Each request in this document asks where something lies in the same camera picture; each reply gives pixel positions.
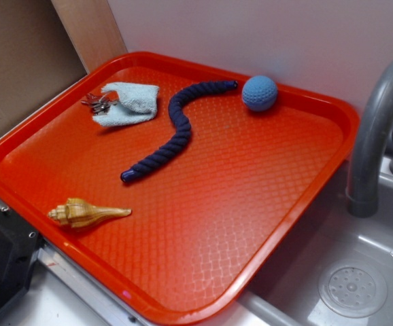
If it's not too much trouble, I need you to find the blue dimpled ball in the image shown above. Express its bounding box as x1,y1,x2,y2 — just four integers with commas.
241,75,278,112

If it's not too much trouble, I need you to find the wooden board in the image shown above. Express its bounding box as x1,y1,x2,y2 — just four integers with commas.
52,0,128,73

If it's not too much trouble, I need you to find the sink drain strainer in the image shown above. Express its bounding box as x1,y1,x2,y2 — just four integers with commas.
318,259,388,319

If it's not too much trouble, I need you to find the tan spiral seashell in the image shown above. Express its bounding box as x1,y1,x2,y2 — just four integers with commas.
47,198,132,230

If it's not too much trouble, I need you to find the grey plastic sink basin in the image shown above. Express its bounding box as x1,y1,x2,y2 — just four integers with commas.
239,166,393,325

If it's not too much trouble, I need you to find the grey toy faucet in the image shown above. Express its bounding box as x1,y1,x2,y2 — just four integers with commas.
346,61,393,217

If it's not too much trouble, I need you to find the orange plastic tray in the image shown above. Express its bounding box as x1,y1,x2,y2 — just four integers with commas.
0,52,359,325

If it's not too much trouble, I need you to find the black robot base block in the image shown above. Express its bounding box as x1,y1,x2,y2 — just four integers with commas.
0,207,42,314

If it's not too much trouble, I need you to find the light blue cloth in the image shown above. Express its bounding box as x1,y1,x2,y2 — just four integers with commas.
92,82,160,127

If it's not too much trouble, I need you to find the brown cardboard panel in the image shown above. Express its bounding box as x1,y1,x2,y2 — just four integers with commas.
0,1,86,136

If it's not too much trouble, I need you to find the silver key bunch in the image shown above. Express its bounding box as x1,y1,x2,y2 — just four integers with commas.
80,93,119,115

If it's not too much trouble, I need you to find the dark blue twisted rope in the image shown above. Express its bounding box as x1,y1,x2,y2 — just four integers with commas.
120,79,239,185

